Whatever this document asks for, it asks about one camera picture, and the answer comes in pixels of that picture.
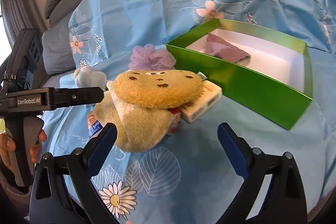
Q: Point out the purple mesh bath pouf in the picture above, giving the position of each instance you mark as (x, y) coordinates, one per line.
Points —
(148, 58)

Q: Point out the light blue floral sheet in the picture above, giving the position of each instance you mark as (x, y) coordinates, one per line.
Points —
(187, 178)

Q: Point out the red white knit sock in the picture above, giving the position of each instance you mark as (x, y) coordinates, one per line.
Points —
(174, 126)

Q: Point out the white tissue pack tree print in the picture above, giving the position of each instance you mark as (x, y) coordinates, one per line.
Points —
(210, 95)

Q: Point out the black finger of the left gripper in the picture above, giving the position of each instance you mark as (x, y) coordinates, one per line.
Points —
(77, 96)

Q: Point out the purple folded cloth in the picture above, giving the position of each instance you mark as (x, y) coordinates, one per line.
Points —
(220, 48)

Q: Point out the grey sofa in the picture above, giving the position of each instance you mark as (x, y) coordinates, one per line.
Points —
(52, 27)

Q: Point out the person's left hand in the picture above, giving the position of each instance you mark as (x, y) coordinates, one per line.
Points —
(8, 145)

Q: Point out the white blue plush toy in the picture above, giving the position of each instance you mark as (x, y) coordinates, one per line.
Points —
(87, 77)

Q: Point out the blue small packet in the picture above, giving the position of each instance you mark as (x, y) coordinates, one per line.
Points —
(94, 126)

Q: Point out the beige fluffy towel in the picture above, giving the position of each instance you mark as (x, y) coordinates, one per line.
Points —
(138, 129)

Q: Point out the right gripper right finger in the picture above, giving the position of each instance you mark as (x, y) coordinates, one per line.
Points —
(252, 165)

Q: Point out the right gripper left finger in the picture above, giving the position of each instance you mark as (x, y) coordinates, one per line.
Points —
(85, 163)

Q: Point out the green cardboard box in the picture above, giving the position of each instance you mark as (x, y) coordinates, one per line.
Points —
(276, 81)

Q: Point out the yellow cookie plush toy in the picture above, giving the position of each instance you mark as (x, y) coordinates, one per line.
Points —
(158, 89)

